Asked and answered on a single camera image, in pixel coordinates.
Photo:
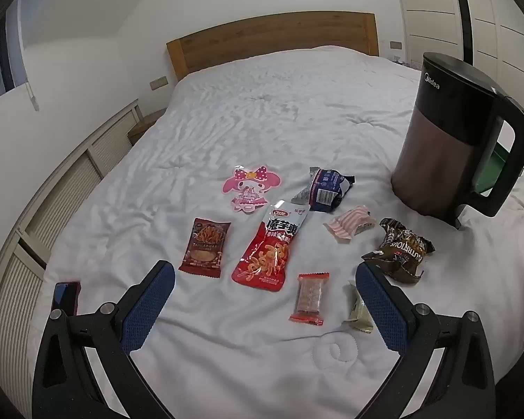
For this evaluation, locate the brown snack packet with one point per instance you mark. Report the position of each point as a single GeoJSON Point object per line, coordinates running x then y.
{"type": "Point", "coordinates": [401, 248]}

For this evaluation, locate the green box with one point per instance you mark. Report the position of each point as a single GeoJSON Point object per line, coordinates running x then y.
{"type": "Point", "coordinates": [491, 170]}

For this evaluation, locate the white quilt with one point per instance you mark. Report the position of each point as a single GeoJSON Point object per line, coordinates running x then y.
{"type": "Point", "coordinates": [244, 131]}

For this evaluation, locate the white wardrobe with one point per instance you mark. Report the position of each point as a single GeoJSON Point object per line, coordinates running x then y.
{"type": "Point", "coordinates": [484, 17]}

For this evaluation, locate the white louvred cabinet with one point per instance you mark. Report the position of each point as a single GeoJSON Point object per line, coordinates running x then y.
{"type": "Point", "coordinates": [61, 192]}

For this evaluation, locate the pink cartoon snack packet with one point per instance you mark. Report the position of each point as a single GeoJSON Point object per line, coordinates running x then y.
{"type": "Point", "coordinates": [249, 185]}

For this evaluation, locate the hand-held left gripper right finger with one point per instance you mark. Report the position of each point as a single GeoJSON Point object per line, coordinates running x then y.
{"type": "Point", "coordinates": [382, 305]}

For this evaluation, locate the phone with red case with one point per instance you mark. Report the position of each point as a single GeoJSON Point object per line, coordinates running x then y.
{"type": "Point", "coordinates": [65, 297]}

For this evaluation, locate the dark blue snack packet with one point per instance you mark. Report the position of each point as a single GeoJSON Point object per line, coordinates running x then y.
{"type": "Point", "coordinates": [325, 187]}

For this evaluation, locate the white curtain wand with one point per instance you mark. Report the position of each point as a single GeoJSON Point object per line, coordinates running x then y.
{"type": "Point", "coordinates": [32, 96]}

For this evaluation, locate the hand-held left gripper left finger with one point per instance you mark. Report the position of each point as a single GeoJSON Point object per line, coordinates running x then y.
{"type": "Point", "coordinates": [150, 305]}

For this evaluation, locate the black and brown electric kettle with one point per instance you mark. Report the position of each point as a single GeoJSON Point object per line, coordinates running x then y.
{"type": "Point", "coordinates": [432, 148]}

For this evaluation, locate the small orange snack packet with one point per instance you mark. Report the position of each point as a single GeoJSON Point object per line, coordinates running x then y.
{"type": "Point", "coordinates": [310, 299]}

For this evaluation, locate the pink striped snack packet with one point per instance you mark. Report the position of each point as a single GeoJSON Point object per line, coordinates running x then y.
{"type": "Point", "coordinates": [348, 225]}

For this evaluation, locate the wooden nightstand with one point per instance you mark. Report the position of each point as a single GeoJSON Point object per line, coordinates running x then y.
{"type": "Point", "coordinates": [144, 124]}

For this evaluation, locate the long red snack packet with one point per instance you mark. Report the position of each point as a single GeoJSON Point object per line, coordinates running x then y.
{"type": "Point", "coordinates": [268, 248]}

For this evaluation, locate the dark red snack packet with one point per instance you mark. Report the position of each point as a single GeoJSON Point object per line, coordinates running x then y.
{"type": "Point", "coordinates": [204, 246]}

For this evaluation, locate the small beige snack packet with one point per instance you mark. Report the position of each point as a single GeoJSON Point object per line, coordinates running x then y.
{"type": "Point", "coordinates": [357, 312]}

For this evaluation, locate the wooden headboard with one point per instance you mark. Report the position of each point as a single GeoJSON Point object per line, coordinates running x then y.
{"type": "Point", "coordinates": [266, 39]}

